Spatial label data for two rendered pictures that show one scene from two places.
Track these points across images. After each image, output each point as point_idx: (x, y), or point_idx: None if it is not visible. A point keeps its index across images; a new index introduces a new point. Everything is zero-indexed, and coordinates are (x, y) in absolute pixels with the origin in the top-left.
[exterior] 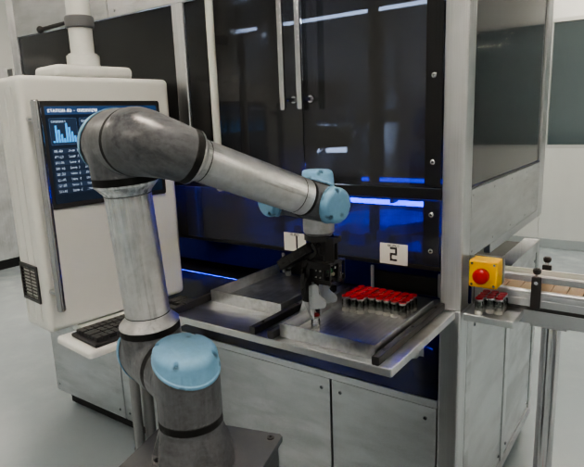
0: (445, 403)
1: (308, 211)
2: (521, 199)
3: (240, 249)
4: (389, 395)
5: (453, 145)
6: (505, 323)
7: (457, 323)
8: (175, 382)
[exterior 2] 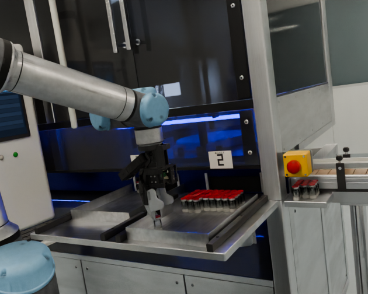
0: (280, 281)
1: (129, 116)
2: (318, 111)
3: (99, 177)
4: (233, 280)
5: (256, 60)
6: (319, 205)
7: (280, 210)
8: (4, 289)
